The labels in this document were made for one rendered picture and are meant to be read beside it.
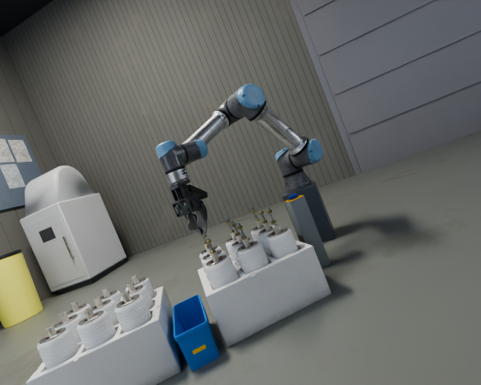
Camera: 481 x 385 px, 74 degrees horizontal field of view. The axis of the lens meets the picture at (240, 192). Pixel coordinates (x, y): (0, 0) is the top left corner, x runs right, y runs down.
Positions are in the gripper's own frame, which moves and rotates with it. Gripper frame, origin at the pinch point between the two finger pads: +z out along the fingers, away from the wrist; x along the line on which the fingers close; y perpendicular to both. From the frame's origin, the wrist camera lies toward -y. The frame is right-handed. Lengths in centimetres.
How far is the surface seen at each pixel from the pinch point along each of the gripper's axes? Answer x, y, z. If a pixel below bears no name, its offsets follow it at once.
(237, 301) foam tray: 12.0, 16.1, 22.6
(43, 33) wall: -265, -234, -288
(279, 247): 26.4, 1.3, 13.4
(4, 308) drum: -261, -60, 18
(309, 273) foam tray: 33.0, 1.2, 25.0
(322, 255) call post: 32, -27, 30
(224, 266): 10.5, 13.1, 11.6
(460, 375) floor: 65, 40, 35
